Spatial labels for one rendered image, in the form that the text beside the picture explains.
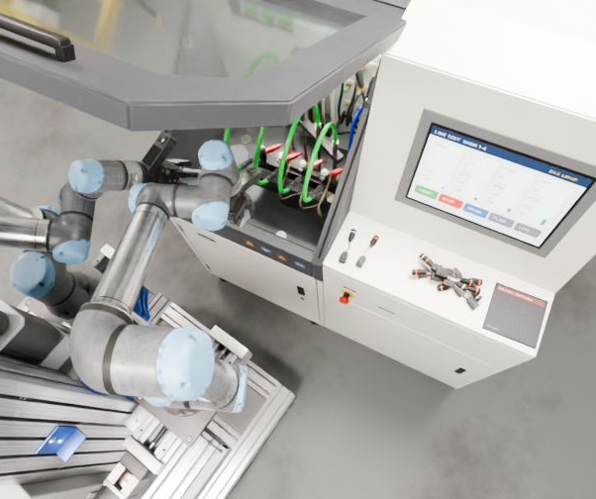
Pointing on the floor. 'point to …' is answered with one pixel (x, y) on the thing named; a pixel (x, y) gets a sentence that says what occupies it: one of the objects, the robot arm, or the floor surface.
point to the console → (391, 81)
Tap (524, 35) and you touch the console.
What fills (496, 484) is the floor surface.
